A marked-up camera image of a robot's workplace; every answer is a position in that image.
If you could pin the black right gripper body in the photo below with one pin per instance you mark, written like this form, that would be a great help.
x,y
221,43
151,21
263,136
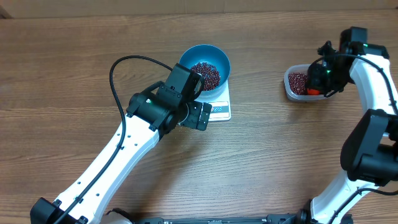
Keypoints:
x,y
331,79

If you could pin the white digital kitchen scale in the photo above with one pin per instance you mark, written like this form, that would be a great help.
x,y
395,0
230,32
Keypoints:
x,y
219,99

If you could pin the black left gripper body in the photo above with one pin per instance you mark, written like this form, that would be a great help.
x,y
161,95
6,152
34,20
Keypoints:
x,y
192,119

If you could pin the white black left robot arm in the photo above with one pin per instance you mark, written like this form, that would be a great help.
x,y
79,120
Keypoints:
x,y
151,115

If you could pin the red beans in bowl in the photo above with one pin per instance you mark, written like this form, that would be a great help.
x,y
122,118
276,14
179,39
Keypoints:
x,y
210,74

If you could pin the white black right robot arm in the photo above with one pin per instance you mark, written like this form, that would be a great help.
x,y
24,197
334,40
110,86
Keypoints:
x,y
368,157

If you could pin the clear plastic container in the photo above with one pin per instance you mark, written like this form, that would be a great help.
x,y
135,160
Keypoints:
x,y
290,94

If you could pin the red scoop blue handle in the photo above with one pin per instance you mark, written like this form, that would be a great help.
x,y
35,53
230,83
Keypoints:
x,y
313,92

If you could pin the teal plastic bowl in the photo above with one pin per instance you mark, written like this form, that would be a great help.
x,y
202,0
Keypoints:
x,y
210,54

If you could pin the red adzuki beans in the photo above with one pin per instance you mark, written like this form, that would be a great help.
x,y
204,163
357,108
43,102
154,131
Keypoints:
x,y
297,82

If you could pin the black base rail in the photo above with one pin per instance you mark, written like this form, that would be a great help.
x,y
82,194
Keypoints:
x,y
117,216

